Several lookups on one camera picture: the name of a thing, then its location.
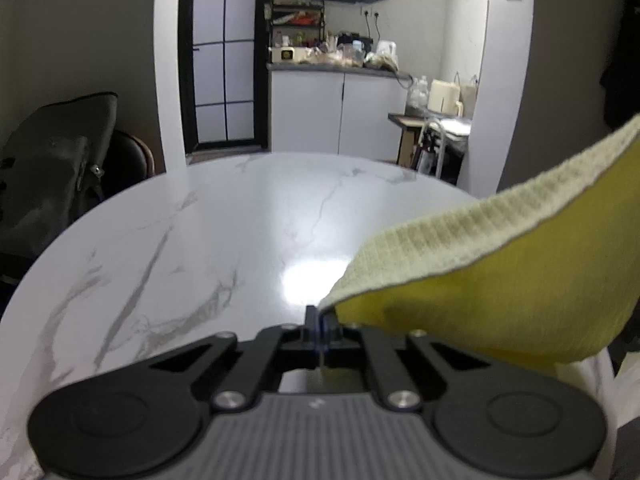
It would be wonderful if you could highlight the clear plastic bottle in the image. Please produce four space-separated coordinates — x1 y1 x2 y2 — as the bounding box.
405 76 430 117

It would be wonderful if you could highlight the white kitchen base cabinet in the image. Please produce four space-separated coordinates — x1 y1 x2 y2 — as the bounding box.
269 64 411 162

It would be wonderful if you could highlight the dark wooden chair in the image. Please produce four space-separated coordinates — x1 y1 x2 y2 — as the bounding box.
112 130 155 182

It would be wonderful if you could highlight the yellow waffle towel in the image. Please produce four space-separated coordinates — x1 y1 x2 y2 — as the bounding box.
320 120 639 370

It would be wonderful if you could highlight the white electric kettle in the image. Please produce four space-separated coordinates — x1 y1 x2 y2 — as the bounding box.
375 39 399 66

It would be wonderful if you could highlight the black framed glass door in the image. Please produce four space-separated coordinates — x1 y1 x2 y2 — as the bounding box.
178 0 270 155

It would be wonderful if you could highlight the small wooden side table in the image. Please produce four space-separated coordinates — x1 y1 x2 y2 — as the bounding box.
388 112 472 185

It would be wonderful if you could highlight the black backpack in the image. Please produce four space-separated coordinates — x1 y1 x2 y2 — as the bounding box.
1 92 118 282

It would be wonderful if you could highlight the cream water boiler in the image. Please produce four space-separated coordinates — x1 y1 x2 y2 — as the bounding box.
427 79 463 117

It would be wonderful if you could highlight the black spice rack shelf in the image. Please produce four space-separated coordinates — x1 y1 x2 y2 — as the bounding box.
265 0 326 49

